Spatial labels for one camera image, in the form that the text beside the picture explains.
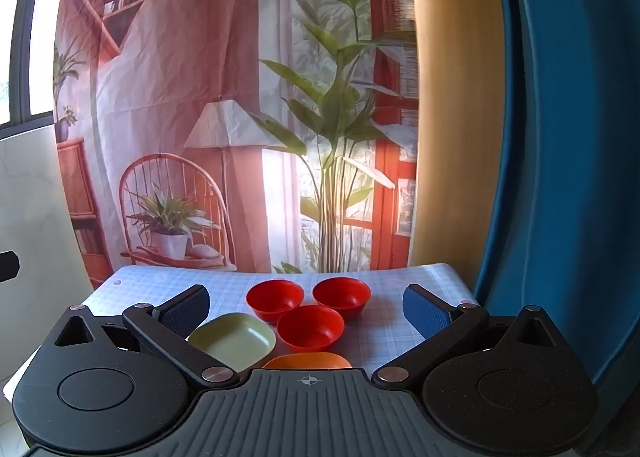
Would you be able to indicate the orange plate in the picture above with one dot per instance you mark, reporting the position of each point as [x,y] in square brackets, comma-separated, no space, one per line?
[307,361]

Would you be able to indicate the green square plate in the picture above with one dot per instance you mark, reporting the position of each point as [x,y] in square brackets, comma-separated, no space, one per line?
[235,339]

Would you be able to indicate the checked tablecloth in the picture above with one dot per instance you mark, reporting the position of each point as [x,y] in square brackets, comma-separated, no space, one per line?
[380,287]

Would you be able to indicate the printed wall tapestry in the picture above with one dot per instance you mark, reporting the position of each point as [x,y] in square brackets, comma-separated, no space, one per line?
[200,37]

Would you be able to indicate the dark window frame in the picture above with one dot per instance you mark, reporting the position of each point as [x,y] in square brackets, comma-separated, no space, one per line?
[25,37]

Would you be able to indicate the yellow wooden panel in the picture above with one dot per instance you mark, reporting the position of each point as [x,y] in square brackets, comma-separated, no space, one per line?
[455,112]

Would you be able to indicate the red bowl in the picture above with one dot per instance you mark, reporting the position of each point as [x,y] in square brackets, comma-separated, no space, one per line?
[342,294]
[310,329]
[275,299]

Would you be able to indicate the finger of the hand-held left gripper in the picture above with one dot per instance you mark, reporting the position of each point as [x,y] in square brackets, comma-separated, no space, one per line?
[7,267]

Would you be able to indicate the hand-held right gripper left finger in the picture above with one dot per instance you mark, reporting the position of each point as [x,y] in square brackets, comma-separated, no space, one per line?
[187,311]

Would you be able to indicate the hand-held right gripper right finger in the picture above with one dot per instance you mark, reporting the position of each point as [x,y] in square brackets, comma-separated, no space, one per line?
[425,313]

